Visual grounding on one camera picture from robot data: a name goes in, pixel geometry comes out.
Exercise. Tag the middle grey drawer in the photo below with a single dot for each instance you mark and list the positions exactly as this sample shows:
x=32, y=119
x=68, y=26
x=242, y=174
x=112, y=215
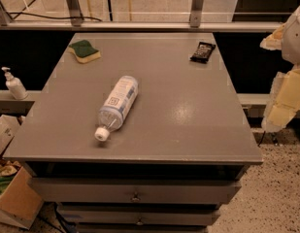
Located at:
x=139, y=215

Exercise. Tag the metal railing frame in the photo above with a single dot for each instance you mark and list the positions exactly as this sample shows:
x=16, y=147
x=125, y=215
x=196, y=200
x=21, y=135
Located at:
x=146, y=15

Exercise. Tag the grey drawer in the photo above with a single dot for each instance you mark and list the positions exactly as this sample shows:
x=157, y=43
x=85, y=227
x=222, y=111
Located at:
x=135, y=191
x=139, y=215

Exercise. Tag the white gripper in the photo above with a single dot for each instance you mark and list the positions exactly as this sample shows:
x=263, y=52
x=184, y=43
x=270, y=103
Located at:
x=295, y=42

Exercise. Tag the top grey drawer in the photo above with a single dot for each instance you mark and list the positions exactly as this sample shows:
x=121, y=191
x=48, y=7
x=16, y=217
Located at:
x=135, y=191

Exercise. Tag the white pump dispenser bottle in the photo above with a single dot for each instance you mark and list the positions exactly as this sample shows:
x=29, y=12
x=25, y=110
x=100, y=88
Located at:
x=14, y=84

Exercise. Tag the grey drawer cabinet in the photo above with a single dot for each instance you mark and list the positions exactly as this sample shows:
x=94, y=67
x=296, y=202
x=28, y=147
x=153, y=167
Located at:
x=186, y=122

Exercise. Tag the clear blue-labelled plastic bottle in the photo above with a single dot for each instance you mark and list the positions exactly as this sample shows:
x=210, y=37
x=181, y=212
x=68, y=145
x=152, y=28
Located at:
x=113, y=113

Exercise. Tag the white folded cardboard box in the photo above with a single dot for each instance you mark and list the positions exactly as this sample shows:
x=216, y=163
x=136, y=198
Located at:
x=9, y=126

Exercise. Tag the green and yellow sponge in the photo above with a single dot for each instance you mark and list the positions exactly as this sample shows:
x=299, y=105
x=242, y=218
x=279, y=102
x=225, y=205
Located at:
x=84, y=51

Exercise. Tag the open cardboard box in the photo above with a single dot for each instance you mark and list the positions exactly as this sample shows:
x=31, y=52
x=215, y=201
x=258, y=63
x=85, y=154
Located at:
x=19, y=203

